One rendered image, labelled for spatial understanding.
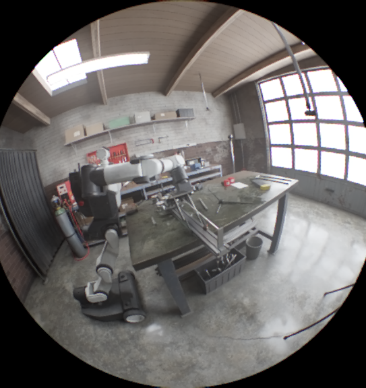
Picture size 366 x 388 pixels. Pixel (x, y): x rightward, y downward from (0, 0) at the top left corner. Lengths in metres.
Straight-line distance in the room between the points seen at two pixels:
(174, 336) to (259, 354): 0.69
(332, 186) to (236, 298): 2.80
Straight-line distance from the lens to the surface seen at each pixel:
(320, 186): 3.41
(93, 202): 0.82
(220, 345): 1.28
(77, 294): 1.52
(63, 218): 2.37
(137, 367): 1.40
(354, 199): 3.43
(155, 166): 0.61
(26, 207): 2.96
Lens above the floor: 1.28
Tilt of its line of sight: 19 degrees down
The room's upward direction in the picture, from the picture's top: 10 degrees counter-clockwise
